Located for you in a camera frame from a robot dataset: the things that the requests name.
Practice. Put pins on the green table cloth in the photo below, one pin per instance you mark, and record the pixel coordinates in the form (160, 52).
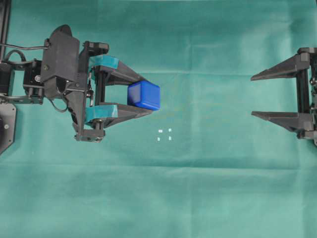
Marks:
(224, 174)

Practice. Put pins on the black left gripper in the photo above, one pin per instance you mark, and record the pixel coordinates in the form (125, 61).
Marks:
(102, 115)

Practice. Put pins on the blue cube block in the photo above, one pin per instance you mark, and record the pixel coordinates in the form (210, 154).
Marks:
(144, 94)

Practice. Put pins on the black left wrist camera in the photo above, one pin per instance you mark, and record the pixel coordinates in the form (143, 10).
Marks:
(59, 62)

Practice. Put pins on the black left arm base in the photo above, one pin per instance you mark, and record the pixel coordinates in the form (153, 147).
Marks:
(7, 124)

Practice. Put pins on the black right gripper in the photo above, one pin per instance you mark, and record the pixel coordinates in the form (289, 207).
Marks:
(303, 66)

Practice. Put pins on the black frame rail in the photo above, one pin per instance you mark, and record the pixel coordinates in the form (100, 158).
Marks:
(5, 7)

